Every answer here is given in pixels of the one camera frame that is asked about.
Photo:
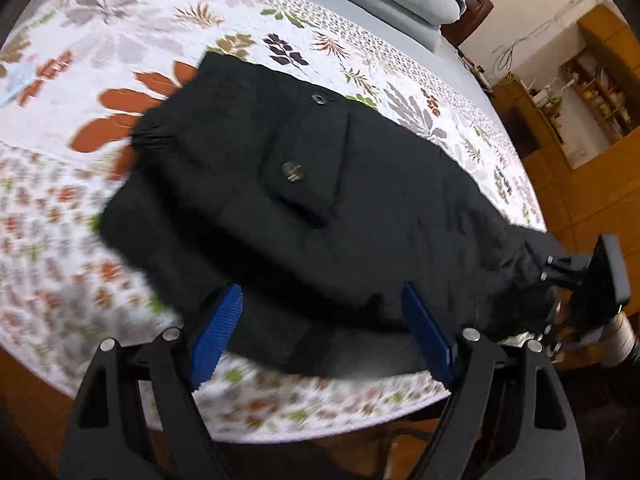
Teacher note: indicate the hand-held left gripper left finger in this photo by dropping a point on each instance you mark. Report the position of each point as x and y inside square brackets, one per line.
[217, 332]

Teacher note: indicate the wooden desk unit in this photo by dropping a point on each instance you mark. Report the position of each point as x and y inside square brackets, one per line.
[590, 185]

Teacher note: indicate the person's right forearm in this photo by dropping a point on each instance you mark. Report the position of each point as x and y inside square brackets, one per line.
[622, 340]

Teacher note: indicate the black pants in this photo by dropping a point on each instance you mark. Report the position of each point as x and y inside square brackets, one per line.
[300, 210]

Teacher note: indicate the floral quilted blanket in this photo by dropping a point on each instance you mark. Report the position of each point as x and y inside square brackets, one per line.
[75, 260]

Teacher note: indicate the grey-blue bed sheet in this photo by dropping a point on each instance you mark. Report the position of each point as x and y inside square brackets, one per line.
[360, 10]

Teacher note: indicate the wooden wall shelf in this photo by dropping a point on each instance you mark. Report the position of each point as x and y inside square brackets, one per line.
[600, 90]

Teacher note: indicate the dark wooden headboard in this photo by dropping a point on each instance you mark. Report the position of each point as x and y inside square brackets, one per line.
[472, 10]

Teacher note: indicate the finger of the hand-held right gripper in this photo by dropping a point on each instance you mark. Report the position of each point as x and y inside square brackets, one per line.
[557, 330]
[562, 270]

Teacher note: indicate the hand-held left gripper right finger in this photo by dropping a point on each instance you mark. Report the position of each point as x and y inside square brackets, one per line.
[430, 335]

